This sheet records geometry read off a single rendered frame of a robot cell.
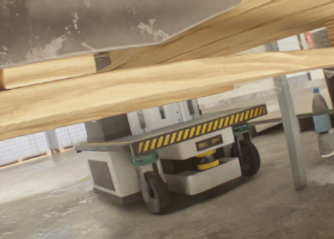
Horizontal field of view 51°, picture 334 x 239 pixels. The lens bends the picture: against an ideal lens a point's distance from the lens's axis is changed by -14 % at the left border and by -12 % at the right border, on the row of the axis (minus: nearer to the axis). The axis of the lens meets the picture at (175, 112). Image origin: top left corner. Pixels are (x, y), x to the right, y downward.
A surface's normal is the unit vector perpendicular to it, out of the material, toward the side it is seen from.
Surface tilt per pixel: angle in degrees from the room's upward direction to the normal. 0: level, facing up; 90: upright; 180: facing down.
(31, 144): 91
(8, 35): 90
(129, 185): 90
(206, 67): 90
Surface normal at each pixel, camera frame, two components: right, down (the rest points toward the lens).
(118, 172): 0.47, -0.09
